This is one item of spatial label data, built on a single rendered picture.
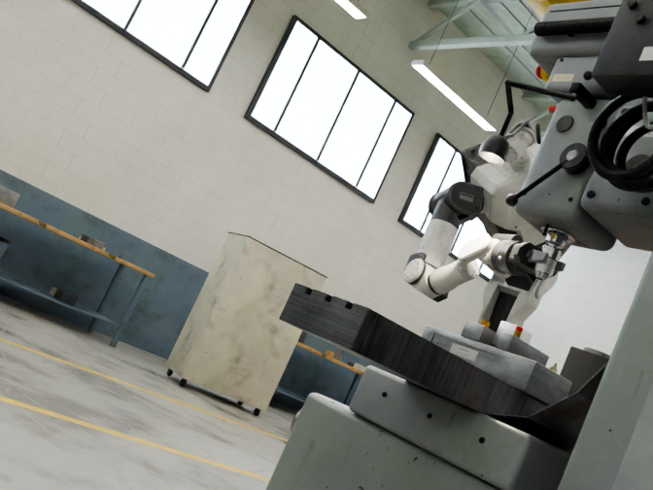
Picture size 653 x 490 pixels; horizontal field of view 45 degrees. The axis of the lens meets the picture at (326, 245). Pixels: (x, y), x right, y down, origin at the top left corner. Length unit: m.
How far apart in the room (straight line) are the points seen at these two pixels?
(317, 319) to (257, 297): 6.45
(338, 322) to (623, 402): 0.51
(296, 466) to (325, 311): 0.64
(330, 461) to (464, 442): 0.39
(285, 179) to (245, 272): 2.91
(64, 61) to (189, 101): 1.54
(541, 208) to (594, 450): 0.64
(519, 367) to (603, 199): 0.40
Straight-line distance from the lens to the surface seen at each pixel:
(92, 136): 9.24
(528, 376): 1.75
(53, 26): 9.13
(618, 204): 1.77
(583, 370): 2.14
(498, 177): 2.43
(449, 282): 2.19
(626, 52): 1.63
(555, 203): 1.88
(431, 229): 2.34
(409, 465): 1.78
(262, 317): 7.98
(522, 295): 2.62
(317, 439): 1.99
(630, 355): 1.49
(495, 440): 1.65
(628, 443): 1.45
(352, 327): 1.41
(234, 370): 7.98
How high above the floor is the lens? 0.80
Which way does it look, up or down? 8 degrees up
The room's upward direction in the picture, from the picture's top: 25 degrees clockwise
